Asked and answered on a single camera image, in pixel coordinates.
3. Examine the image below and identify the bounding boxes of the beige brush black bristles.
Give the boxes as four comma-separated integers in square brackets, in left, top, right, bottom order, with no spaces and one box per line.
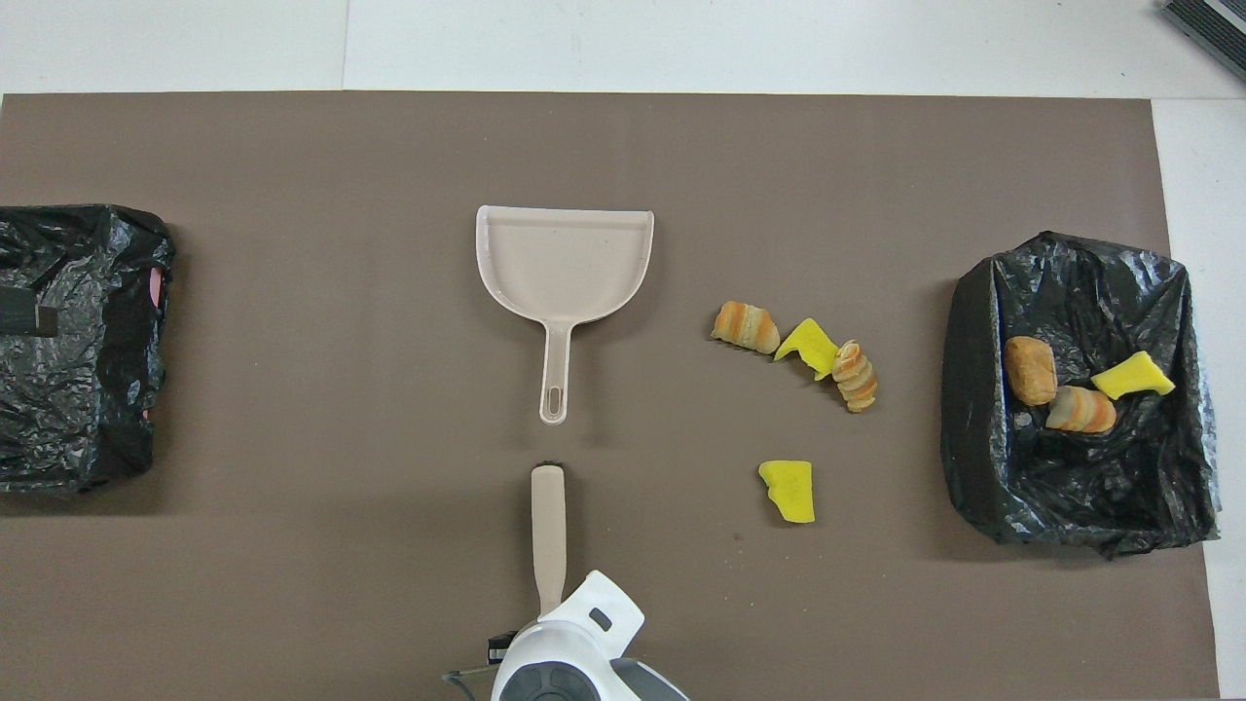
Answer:
[530,464,568,619]

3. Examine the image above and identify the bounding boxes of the beige plastic dustpan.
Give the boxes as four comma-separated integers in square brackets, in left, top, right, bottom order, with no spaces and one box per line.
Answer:
[475,204,655,426]

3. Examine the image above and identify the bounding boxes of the striped toy croissant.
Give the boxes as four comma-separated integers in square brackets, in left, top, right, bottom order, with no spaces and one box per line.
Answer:
[711,301,782,355]
[1045,385,1118,434]
[832,340,879,414]

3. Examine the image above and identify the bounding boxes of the yellow sponge piece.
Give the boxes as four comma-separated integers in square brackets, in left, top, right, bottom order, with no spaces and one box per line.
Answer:
[758,460,817,525]
[774,317,840,382]
[1090,350,1177,401]

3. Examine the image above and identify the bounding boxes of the brown toy bread roll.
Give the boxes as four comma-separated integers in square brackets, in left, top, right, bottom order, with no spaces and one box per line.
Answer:
[1005,336,1059,407]

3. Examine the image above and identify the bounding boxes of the black bagged pink bin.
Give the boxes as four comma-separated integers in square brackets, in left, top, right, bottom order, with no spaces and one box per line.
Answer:
[0,203,177,495]

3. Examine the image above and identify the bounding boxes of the brown table mat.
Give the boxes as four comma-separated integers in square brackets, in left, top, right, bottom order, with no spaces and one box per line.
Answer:
[0,92,1221,701]

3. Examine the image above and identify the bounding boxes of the grey ridged device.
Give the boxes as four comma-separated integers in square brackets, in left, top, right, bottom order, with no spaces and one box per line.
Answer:
[1158,0,1246,84]

